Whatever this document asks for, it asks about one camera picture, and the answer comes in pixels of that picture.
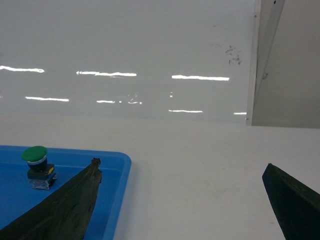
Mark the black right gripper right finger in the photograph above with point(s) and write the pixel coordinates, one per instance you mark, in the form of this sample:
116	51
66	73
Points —
295	205

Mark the white whiteboard panel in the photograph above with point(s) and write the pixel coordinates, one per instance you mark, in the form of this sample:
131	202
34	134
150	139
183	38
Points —
172	60

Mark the blue plastic tray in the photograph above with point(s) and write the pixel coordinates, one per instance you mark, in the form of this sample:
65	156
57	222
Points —
18	197

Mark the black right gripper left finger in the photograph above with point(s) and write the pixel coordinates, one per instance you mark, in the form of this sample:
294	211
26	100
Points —
63	215

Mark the green mushroom push button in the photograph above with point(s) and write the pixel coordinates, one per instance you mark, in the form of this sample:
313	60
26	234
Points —
41	174

